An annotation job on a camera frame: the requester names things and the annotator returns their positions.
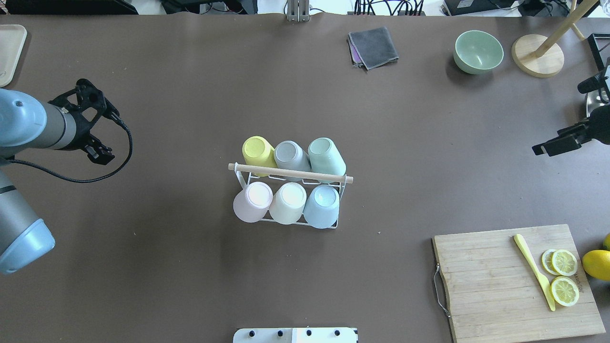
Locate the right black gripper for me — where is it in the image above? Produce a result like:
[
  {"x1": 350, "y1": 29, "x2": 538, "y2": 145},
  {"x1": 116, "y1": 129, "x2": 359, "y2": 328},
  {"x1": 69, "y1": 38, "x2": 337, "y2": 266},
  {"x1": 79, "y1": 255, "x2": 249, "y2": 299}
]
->
[{"x1": 532, "y1": 93, "x2": 610, "y2": 156}]

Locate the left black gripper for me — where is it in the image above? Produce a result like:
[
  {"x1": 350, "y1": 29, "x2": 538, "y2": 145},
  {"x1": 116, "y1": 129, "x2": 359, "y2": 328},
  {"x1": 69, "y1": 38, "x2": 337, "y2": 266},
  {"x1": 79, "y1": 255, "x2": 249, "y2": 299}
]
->
[{"x1": 48, "y1": 79, "x2": 118, "y2": 165}]

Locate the pink plastic cup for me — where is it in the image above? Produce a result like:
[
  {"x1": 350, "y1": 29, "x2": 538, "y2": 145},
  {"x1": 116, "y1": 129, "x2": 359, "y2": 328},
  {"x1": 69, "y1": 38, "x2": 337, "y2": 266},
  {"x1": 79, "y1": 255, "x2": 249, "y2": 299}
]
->
[{"x1": 233, "y1": 182, "x2": 273, "y2": 223}]

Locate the mint green plastic cup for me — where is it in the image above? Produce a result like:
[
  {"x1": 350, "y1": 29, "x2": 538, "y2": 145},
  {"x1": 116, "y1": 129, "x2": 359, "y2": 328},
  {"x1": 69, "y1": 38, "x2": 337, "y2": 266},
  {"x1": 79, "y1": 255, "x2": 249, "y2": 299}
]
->
[{"x1": 308, "y1": 137, "x2": 346, "y2": 176}]

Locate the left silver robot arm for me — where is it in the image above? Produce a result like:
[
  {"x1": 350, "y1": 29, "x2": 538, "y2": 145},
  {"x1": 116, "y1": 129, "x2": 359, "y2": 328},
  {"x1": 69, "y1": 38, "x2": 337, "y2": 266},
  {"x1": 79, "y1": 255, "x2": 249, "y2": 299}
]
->
[{"x1": 0, "y1": 79, "x2": 133, "y2": 275}]

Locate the white cup holder rack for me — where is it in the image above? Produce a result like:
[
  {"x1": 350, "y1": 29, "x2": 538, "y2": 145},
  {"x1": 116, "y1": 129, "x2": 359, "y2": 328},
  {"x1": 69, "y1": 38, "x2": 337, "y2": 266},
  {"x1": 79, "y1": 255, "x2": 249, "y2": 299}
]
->
[{"x1": 227, "y1": 162, "x2": 354, "y2": 230}]

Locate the yellow cup on rack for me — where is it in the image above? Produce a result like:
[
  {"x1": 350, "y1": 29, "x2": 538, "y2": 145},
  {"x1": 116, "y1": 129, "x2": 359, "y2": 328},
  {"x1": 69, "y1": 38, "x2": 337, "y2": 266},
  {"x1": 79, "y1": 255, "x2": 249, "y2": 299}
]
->
[{"x1": 242, "y1": 135, "x2": 277, "y2": 169}]

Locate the grey cup on rack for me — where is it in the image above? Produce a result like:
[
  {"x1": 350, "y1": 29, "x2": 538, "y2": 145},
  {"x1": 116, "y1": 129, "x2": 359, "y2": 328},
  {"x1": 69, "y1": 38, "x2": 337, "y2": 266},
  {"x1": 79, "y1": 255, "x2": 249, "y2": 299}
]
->
[{"x1": 274, "y1": 141, "x2": 312, "y2": 172}]

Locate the cream white cup on rack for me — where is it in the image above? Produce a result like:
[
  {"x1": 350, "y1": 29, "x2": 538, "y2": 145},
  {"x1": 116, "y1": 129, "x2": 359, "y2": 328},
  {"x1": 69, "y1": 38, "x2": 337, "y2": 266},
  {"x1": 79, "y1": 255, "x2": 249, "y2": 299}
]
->
[{"x1": 269, "y1": 182, "x2": 307, "y2": 224}]

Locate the light blue cup on rack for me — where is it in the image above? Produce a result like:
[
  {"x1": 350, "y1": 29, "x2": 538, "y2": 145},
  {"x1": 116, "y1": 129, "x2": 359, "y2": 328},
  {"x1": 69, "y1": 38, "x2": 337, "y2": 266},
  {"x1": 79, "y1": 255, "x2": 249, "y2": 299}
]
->
[{"x1": 303, "y1": 185, "x2": 340, "y2": 229}]

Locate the wooden mug tree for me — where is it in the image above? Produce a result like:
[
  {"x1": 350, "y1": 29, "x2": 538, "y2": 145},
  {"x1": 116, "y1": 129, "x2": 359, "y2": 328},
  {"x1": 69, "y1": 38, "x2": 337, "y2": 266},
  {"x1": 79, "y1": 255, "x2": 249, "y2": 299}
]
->
[{"x1": 510, "y1": 0, "x2": 600, "y2": 78}]

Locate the lemon slice left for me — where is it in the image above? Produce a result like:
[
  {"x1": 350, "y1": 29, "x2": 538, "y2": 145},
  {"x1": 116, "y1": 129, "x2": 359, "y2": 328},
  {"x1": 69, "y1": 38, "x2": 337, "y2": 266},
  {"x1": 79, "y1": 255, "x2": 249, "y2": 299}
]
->
[{"x1": 541, "y1": 249, "x2": 578, "y2": 276}]

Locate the lemon slice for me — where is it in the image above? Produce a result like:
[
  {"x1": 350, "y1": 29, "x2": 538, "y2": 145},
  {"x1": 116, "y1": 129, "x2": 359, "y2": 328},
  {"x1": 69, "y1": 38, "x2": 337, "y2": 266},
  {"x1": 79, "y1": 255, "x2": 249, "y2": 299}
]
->
[
  {"x1": 550, "y1": 276, "x2": 580, "y2": 307},
  {"x1": 541, "y1": 249, "x2": 578, "y2": 276}
]

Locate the yellow lemon near scoop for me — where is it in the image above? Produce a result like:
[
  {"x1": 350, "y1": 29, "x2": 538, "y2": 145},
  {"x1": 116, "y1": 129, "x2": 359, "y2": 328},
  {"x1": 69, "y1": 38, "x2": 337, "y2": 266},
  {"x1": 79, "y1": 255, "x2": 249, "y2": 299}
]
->
[{"x1": 581, "y1": 250, "x2": 610, "y2": 282}]

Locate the mint green bowl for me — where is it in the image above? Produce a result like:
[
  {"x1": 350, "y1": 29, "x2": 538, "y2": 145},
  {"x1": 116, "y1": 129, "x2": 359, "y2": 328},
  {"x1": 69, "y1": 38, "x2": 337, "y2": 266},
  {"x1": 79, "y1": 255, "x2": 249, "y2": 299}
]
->
[{"x1": 453, "y1": 30, "x2": 505, "y2": 75}]

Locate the cream plastic tray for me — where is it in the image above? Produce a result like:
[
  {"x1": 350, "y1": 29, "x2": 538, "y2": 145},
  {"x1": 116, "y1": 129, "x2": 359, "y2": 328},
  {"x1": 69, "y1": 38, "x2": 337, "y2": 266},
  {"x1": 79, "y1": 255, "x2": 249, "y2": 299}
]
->
[{"x1": 0, "y1": 24, "x2": 28, "y2": 87}]

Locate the yellow plastic knife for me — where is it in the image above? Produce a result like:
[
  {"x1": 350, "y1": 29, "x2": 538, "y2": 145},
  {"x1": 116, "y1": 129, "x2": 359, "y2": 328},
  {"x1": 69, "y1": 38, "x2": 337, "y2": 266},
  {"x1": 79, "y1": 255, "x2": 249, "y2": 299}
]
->
[{"x1": 513, "y1": 233, "x2": 556, "y2": 311}]

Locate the wooden cutting board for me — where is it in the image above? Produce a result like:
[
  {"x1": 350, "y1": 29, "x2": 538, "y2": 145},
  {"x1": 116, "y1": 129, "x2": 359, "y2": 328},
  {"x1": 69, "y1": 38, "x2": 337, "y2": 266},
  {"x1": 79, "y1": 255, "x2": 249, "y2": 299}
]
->
[{"x1": 433, "y1": 224, "x2": 606, "y2": 343}]

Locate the lemon slice right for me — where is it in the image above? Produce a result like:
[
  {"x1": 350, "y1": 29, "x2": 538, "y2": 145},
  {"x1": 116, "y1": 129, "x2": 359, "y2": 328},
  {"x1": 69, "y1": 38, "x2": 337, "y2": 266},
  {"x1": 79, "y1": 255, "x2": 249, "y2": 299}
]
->
[{"x1": 550, "y1": 276, "x2": 580, "y2": 307}]

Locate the grey folded cloth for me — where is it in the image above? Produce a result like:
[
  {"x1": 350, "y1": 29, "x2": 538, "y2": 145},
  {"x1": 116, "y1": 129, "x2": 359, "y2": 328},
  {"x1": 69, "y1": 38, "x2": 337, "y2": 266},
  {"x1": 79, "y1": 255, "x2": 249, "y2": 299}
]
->
[{"x1": 347, "y1": 26, "x2": 399, "y2": 71}]

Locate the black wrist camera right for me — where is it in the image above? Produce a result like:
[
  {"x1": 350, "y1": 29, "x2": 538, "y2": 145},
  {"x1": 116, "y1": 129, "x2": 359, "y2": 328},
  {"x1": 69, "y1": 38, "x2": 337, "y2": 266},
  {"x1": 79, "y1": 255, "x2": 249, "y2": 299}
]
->
[{"x1": 577, "y1": 66, "x2": 610, "y2": 95}]

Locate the aluminium frame post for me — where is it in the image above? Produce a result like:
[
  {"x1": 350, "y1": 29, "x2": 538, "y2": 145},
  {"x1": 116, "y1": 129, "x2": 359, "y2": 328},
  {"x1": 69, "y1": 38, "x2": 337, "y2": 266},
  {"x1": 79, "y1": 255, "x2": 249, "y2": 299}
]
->
[{"x1": 285, "y1": 0, "x2": 311, "y2": 22}]

